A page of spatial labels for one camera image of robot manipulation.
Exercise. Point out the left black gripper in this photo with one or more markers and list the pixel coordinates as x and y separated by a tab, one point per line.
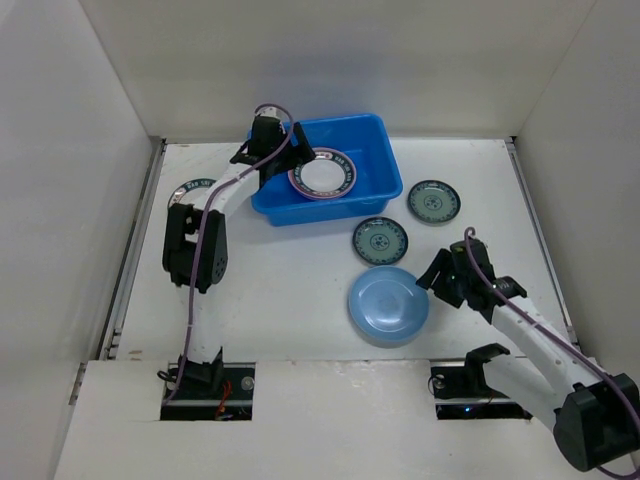
299	154

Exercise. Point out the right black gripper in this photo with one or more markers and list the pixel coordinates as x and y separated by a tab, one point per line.
451	278

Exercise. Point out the white plate green lettered rim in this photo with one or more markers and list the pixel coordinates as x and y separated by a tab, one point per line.
322	172

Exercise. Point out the pink plastic plate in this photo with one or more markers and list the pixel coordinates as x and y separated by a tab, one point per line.
305	194

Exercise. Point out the light blue plastic plate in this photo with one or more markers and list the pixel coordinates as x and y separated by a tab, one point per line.
387	307

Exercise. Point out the teal patterned plate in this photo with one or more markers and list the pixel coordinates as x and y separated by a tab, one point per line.
380	241
433	202

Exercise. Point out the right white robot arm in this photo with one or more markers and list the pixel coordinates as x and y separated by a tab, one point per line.
592	415

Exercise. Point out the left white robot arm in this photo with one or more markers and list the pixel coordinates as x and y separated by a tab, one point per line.
195	244

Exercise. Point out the blue plastic bin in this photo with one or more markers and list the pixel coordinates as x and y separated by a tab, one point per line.
363	138

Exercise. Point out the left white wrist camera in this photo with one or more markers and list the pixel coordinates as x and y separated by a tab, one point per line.
270	111

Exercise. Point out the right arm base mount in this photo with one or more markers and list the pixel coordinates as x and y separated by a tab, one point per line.
456	399

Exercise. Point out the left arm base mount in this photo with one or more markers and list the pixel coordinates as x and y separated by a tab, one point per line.
228	398

